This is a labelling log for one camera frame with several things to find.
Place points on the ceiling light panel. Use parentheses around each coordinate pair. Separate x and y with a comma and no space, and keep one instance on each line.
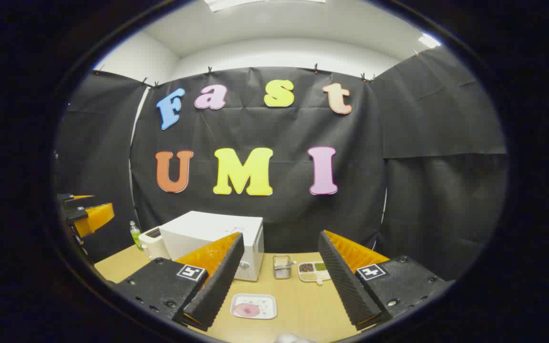
(255,4)
(429,40)

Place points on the pink meat slice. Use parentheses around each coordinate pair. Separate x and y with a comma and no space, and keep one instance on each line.
(247,310)

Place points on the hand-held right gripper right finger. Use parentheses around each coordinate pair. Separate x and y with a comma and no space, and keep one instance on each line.
(346,286)

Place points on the white microwave oven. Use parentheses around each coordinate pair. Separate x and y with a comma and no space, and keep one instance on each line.
(208,228)

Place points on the black backdrop cloth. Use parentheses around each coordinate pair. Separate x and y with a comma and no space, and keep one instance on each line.
(255,128)

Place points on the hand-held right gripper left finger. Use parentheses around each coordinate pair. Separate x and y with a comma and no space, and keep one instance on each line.
(222,281)

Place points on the white food tray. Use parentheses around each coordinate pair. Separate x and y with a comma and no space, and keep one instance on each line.
(267,302)

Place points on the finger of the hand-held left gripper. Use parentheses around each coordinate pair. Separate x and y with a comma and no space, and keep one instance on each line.
(76,196)
(96,218)

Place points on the white toaster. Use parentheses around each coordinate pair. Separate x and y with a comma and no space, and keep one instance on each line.
(153,243)

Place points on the green label drink bottle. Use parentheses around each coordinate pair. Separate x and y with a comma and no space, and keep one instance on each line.
(136,238)

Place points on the divided white seed dish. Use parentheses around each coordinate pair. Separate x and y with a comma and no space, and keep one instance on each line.
(309,274)

